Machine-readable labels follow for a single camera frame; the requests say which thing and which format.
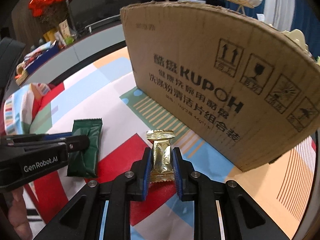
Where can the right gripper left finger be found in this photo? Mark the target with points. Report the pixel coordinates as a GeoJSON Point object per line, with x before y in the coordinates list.
{"type": "Point", "coordinates": [102, 207]}

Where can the gold foil snack packet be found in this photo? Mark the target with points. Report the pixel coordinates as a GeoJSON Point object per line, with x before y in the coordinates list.
{"type": "Point", "coordinates": [162, 169]}

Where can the white sheer curtain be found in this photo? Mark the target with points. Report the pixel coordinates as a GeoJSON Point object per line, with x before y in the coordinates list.
{"type": "Point", "coordinates": [279, 13]}

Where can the blue curtain right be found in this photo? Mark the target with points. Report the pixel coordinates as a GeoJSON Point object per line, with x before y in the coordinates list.
{"type": "Point", "coordinates": [306, 21]}

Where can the gold mountain-shaped candy box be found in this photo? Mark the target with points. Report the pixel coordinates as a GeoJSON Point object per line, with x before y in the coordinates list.
{"type": "Point", "coordinates": [298, 37]}

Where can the dark green wafer packet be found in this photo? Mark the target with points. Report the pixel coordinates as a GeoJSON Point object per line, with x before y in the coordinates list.
{"type": "Point", "coordinates": [84, 156]}

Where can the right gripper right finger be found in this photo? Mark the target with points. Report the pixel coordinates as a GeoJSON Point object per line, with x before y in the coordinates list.
{"type": "Point", "coordinates": [221, 210]}

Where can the grey black tv console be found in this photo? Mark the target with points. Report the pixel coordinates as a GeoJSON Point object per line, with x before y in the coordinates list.
{"type": "Point", "coordinates": [79, 55]}

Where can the brown cardboard box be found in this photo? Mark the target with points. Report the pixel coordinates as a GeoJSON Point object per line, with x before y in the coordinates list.
{"type": "Point", "coordinates": [241, 85]}

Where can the left hand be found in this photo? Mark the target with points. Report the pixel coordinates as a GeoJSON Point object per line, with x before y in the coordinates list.
{"type": "Point", "coordinates": [17, 213]}

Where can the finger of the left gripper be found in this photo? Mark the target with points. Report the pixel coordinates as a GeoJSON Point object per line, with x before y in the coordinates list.
{"type": "Point", "coordinates": [37, 136]}
{"type": "Point", "coordinates": [76, 143]}

